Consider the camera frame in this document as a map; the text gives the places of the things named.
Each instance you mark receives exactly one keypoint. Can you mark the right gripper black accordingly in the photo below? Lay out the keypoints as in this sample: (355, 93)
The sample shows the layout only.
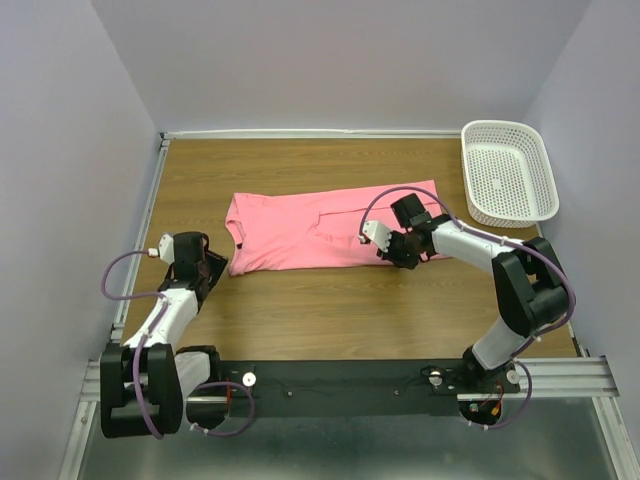
(407, 263)

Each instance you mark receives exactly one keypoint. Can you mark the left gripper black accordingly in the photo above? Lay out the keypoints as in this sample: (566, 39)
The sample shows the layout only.
(218, 263)

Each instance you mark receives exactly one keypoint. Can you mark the pink t shirt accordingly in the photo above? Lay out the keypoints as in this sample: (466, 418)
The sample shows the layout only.
(310, 230)

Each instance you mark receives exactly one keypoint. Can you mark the white perforated plastic basket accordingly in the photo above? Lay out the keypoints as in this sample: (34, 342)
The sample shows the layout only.
(508, 179)

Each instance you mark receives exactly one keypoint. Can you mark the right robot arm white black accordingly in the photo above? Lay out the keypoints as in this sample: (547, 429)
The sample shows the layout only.
(533, 294)

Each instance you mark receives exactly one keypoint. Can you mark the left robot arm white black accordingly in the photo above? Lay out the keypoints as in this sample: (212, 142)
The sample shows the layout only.
(142, 387)

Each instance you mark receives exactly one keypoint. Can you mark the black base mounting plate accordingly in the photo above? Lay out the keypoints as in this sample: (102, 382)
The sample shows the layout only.
(349, 388)

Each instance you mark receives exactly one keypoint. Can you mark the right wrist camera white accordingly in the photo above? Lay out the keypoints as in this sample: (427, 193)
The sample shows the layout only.
(375, 232)

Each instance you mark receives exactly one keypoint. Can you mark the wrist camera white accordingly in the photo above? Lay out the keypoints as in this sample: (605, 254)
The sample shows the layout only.
(165, 249)
(375, 232)

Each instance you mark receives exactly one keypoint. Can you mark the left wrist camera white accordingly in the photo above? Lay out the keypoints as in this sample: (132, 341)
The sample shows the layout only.
(165, 249)

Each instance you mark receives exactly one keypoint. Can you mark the aluminium front rail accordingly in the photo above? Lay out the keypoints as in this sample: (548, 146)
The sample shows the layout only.
(551, 378)

